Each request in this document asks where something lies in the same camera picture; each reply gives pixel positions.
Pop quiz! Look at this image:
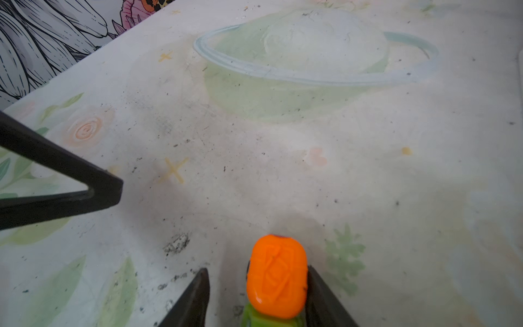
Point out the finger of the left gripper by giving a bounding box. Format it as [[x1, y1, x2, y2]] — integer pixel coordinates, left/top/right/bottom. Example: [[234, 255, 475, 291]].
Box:
[[1, 113, 124, 230]]

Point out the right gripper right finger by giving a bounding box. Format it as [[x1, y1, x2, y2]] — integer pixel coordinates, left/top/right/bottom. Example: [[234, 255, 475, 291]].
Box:
[[305, 266, 359, 327]]

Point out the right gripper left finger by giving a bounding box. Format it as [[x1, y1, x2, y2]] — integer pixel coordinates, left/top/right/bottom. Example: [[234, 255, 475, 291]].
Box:
[[158, 268, 211, 327]]

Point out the orange green toy truck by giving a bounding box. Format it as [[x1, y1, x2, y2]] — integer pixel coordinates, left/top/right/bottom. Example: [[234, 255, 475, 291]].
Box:
[[241, 234, 308, 326]]

